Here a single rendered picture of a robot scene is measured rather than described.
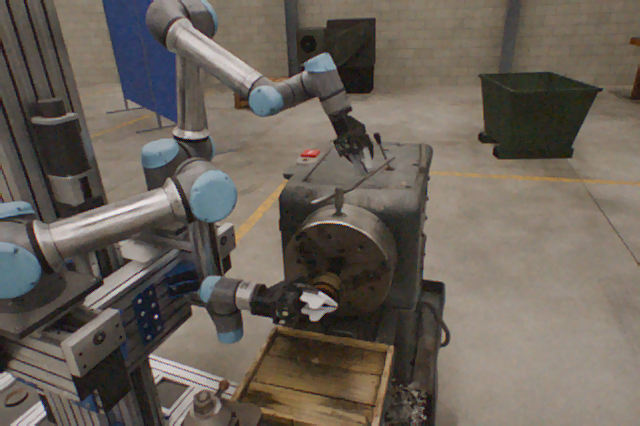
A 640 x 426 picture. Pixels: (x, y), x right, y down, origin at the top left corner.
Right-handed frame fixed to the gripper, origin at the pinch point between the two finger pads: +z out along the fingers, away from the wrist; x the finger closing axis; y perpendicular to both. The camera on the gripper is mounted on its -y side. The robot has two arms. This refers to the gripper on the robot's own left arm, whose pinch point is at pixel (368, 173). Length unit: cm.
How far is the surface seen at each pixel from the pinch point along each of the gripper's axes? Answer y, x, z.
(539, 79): -550, 94, 102
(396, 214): 2.3, 3.5, 14.1
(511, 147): -427, 37, 141
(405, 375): 2, -16, 73
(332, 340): 25.6, -21.5, 36.4
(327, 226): 17.8, -11.0, 5.6
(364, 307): 17.8, -11.6, 32.8
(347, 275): 23.8, -9.1, 18.4
